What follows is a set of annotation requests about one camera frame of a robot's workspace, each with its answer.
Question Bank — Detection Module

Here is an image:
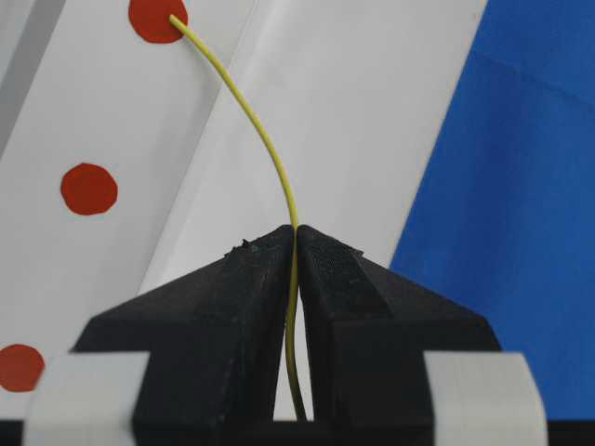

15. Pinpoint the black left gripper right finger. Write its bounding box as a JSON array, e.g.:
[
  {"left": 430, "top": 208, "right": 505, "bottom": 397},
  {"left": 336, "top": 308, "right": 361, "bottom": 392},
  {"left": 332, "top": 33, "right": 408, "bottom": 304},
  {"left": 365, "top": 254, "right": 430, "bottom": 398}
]
[{"left": 297, "top": 225, "right": 501, "bottom": 430}]

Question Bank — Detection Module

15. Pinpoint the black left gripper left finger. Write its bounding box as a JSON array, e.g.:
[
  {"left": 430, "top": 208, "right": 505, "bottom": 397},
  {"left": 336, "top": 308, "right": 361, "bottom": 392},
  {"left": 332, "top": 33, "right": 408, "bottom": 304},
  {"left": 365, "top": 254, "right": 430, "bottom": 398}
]
[{"left": 74, "top": 225, "right": 294, "bottom": 435}]

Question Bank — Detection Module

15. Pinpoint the yellow solder wire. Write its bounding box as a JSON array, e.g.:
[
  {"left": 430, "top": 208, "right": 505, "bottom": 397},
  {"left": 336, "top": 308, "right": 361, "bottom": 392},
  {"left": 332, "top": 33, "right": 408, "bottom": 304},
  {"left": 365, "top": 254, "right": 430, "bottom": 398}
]
[{"left": 168, "top": 13, "right": 309, "bottom": 422}]

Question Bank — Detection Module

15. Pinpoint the blue table cloth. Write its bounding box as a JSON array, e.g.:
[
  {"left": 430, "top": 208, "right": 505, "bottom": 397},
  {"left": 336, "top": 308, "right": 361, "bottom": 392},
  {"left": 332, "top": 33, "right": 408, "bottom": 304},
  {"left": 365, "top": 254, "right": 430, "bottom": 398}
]
[{"left": 390, "top": 1, "right": 594, "bottom": 419}]

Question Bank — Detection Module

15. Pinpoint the white rectangular work board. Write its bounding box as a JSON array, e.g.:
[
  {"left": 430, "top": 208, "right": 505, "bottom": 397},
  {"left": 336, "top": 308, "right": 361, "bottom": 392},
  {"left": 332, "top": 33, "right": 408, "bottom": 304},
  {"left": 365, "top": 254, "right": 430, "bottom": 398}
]
[{"left": 1, "top": 1, "right": 486, "bottom": 419}]

